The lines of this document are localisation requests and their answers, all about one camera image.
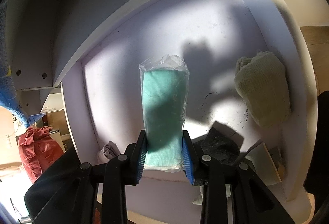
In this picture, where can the lavender sock roll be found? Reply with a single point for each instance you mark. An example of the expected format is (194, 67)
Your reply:
(110, 151)

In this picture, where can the black folded sock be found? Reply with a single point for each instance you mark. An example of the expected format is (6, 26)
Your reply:
(218, 146)

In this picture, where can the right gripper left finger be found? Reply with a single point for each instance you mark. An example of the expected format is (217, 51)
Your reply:
(66, 192)

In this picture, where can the open white drawer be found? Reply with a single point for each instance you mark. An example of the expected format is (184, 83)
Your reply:
(101, 91)

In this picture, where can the teal cloth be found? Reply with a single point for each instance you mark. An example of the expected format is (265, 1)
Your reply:
(164, 87)

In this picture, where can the red fabric bag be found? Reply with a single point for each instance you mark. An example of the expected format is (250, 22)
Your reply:
(38, 151)

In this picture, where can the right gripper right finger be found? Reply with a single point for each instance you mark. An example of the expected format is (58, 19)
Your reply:
(231, 193)

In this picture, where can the cardboard box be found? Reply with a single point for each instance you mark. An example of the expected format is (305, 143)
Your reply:
(56, 120)

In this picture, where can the cream yellow sock roll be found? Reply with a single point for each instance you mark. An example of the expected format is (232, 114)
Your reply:
(261, 82)

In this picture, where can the blue plaid cloth cover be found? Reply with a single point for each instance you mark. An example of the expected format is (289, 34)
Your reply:
(8, 91)

